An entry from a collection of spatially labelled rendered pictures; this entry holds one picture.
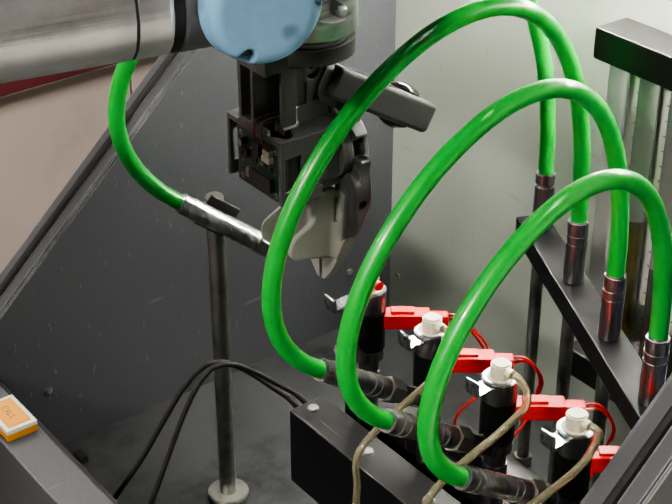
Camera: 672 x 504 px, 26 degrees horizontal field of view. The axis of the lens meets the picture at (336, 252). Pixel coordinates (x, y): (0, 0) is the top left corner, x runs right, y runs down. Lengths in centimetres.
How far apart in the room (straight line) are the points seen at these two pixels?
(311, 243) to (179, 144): 35
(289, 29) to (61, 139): 174
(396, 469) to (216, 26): 52
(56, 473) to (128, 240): 27
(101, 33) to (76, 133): 176
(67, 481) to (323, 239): 33
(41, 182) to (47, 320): 116
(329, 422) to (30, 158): 137
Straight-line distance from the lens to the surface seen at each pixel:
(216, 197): 125
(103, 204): 142
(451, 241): 159
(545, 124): 129
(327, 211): 112
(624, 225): 114
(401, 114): 113
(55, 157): 258
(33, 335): 145
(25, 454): 133
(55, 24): 83
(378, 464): 124
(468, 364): 118
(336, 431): 128
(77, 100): 257
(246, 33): 85
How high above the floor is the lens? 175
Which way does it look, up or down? 30 degrees down
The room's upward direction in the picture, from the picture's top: straight up
